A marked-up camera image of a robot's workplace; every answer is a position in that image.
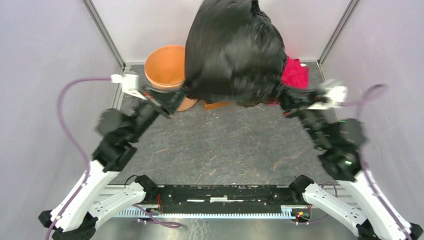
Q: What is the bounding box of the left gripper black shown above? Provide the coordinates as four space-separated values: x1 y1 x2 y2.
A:
128 82 194 142

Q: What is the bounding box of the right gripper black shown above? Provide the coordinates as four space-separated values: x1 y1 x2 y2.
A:
272 80 329 148

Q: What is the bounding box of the black trash bag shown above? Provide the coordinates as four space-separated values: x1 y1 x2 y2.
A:
182 0 287 105

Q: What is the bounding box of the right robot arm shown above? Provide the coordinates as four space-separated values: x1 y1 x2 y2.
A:
277 86 424 240

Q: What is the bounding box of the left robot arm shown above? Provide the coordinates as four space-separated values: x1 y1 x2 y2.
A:
38 86 185 240

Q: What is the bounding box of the orange plastic trash bin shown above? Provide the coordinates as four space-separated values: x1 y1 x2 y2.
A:
144 44 200 113

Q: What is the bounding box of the red cloth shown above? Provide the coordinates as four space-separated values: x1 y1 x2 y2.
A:
281 57 310 89

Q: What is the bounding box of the orange compartment tray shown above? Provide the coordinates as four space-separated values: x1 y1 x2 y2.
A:
203 101 232 111

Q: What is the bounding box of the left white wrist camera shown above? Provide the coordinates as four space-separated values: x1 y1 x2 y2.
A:
110 73 148 101

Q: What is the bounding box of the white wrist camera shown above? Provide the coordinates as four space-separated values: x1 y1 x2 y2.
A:
110 73 148 101
306 79 348 110

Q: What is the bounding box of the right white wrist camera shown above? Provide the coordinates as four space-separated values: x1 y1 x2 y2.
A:
306 79 348 110

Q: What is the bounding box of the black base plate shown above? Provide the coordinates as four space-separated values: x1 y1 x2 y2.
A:
141 184 307 214

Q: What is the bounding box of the aluminium rail frame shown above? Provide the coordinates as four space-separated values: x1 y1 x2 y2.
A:
77 184 377 220

